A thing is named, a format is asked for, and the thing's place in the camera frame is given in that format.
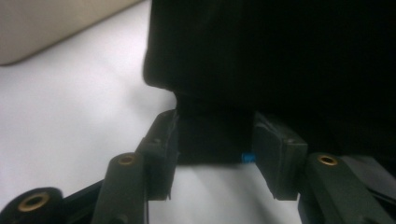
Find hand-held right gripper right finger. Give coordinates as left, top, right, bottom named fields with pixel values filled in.
left=251, top=111, right=309, bottom=202

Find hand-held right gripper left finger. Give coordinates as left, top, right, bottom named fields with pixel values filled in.
left=136, top=108, right=181, bottom=202

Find black swim shorts blue print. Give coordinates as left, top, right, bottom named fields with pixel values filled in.
left=142, top=0, right=396, bottom=166

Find beige storage bin grey rim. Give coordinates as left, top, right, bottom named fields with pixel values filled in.
left=0, top=0, right=144, bottom=67

